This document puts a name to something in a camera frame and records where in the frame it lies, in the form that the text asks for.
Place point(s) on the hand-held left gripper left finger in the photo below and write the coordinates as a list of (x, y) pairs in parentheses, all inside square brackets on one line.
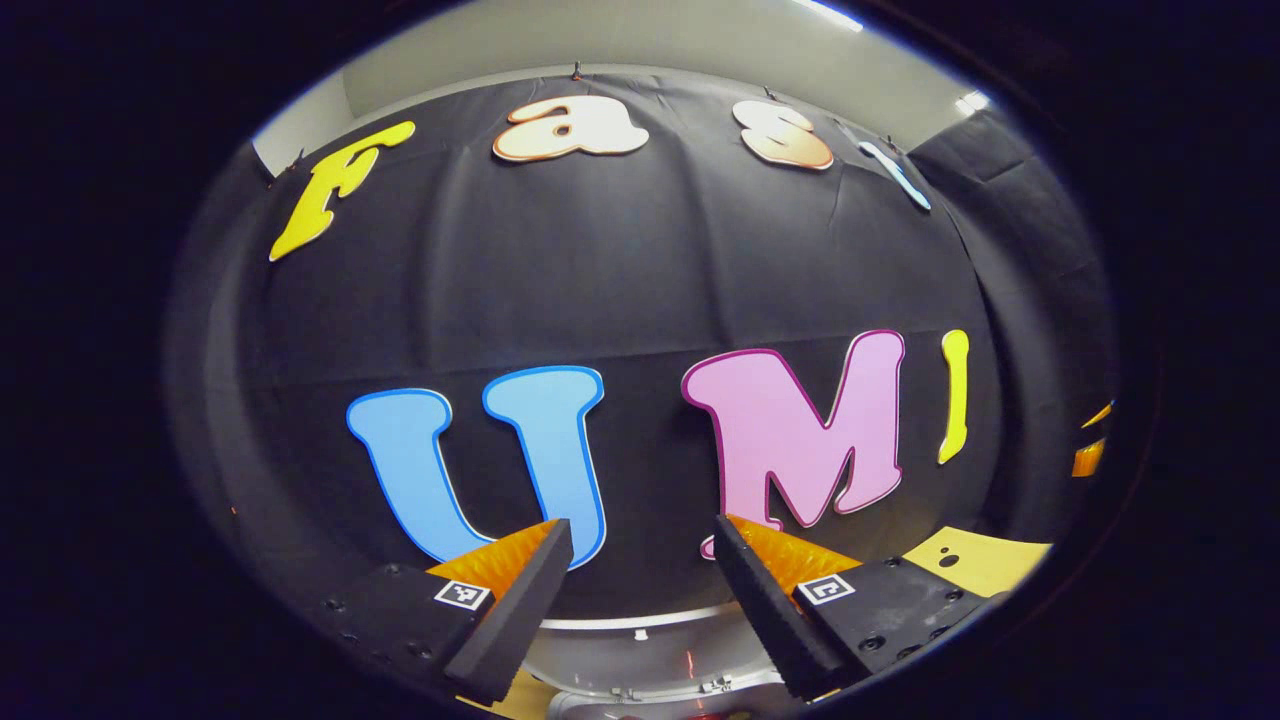
[(520, 610)]

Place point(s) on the black backdrop cloth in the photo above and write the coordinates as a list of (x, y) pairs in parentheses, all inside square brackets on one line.
[(620, 280)]

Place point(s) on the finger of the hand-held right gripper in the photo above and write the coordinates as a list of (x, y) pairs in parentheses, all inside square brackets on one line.
[(1100, 413), (1088, 458)]

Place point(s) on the white desktop garbage bin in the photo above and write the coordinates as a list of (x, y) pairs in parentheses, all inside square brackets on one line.
[(650, 655)]

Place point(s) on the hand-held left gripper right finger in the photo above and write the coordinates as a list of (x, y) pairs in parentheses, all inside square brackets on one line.
[(770, 610)]

